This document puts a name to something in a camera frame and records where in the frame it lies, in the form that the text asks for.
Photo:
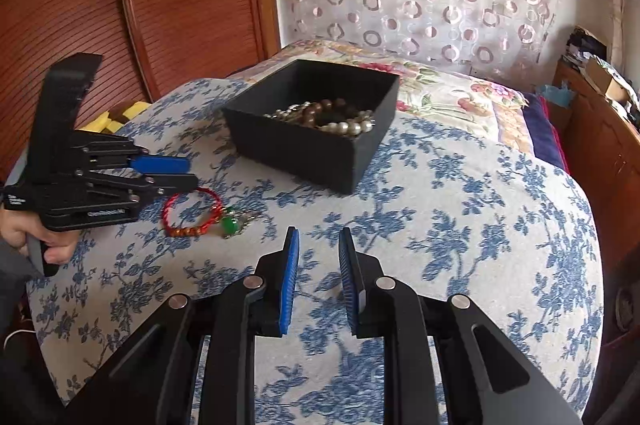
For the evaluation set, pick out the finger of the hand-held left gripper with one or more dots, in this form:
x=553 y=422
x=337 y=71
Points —
x=160 y=164
x=175 y=182

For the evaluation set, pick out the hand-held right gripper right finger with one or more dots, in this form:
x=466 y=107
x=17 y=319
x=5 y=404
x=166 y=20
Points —
x=348 y=280

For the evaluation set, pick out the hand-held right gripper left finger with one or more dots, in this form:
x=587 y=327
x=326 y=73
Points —
x=290 y=280

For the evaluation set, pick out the green jade pendant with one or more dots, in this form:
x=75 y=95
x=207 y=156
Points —
x=230 y=225

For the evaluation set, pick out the black box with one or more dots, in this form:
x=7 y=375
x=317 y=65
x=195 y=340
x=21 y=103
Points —
x=300 y=160

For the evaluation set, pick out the person's left hand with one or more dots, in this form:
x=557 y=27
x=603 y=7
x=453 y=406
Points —
x=57 y=247

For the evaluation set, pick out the yellow foam block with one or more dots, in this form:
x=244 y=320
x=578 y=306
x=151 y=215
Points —
x=95 y=122

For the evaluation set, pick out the pink floral bedsheet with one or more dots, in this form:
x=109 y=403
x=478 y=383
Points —
x=450 y=90

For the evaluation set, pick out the navy and red blanket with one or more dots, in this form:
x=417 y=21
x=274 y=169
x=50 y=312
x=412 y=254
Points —
x=542 y=125

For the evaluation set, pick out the light blue tissue paper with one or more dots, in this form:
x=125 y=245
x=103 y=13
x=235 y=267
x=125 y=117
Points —
x=555 y=95

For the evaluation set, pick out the wooden cabinet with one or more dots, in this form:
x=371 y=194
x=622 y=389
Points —
x=600 y=145

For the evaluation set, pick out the cardboard box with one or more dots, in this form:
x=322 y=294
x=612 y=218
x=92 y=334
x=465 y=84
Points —
x=607 y=85

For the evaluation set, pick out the pile of dark clothes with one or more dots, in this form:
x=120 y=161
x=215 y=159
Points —
x=582 y=42

